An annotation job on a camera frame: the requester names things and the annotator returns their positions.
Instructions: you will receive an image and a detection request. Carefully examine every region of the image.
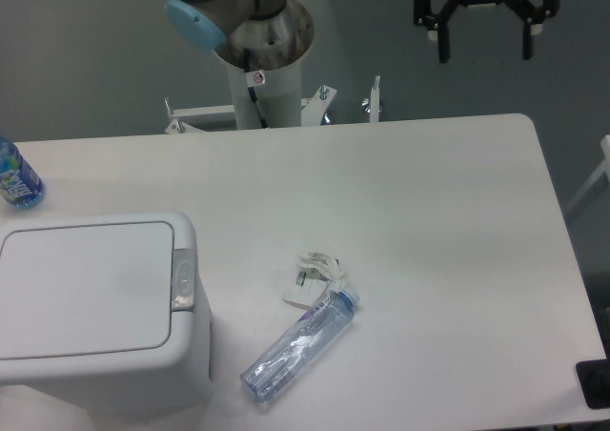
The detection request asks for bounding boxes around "white frame at right edge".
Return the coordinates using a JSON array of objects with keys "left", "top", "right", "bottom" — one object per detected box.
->
[{"left": 563, "top": 134, "right": 609, "bottom": 223}]

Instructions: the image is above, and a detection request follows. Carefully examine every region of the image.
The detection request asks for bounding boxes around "blue labelled drink bottle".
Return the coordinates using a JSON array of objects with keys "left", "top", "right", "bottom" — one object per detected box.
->
[{"left": 1, "top": 136, "right": 46, "bottom": 210}]

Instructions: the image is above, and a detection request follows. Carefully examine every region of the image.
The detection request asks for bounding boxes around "grey trash can push button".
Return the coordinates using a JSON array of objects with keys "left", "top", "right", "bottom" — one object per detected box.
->
[{"left": 171, "top": 249, "right": 195, "bottom": 312}]

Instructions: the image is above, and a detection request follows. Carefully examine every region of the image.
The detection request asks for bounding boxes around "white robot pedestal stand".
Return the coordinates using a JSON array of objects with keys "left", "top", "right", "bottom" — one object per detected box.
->
[{"left": 163, "top": 51, "right": 385, "bottom": 135}]

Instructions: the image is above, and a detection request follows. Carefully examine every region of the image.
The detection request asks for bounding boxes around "crumpled white paper wrapper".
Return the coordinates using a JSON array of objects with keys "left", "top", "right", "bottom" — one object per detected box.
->
[{"left": 281, "top": 252, "right": 349, "bottom": 309}]

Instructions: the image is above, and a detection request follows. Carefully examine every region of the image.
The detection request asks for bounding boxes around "white trash can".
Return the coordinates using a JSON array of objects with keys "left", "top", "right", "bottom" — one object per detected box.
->
[{"left": 1, "top": 211, "right": 213, "bottom": 411}]

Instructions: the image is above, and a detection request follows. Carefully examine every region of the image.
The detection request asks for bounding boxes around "white trash can lid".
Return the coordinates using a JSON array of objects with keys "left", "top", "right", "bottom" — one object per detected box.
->
[{"left": 1, "top": 222, "right": 173, "bottom": 359}]

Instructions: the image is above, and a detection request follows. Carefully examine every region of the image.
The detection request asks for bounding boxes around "black cable on pedestal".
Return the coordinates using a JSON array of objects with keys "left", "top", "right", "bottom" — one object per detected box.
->
[{"left": 241, "top": 47, "right": 269, "bottom": 130}]

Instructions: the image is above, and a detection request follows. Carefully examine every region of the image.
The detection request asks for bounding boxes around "black table clamp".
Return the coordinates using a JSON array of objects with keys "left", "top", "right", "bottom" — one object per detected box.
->
[{"left": 576, "top": 359, "right": 609, "bottom": 410}]

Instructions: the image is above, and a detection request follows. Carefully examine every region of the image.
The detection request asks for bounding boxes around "empty clear plastic bottle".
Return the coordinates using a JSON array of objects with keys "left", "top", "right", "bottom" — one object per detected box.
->
[{"left": 240, "top": 285, "right": 359, "bottom": 404}]

